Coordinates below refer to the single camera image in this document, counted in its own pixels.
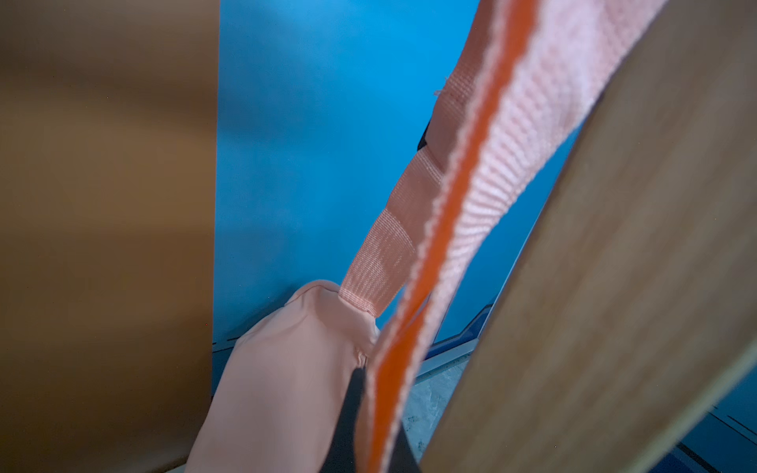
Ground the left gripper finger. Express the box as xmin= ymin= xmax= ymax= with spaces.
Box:
xmin=319 ymin=368 xmax=421 ymax=473

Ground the wooden hanging rack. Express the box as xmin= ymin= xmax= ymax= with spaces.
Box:
xmin=421 ymin=1 xmax=756 ymax=472

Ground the light pink strap bag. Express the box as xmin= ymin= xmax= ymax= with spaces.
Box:
xmin=185 ymin=1 xmax=662 ymax=472

